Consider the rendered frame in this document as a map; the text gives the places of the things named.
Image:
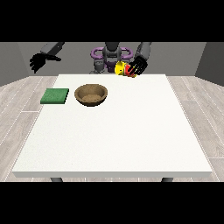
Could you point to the yellow cup with melon print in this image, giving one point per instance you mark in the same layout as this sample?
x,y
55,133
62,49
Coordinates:
x,y
122,69

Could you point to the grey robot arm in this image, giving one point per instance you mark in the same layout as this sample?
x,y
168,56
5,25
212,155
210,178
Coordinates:
x,y
53,47
143,50

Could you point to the grey robot trunk purple rings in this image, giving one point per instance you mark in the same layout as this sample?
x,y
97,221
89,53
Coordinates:
x,y
110,55

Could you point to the green square pad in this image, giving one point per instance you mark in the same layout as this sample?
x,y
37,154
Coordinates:
x,y
54,96

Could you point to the dark table leg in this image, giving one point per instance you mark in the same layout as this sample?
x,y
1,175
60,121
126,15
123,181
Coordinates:
x,y
56,179
167,179

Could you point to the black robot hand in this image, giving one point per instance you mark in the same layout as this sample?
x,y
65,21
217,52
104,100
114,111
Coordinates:
x,y
38,61
138,66

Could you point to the brown wooden bowl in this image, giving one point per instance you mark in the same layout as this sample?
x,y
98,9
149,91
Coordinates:
x,y
91,94

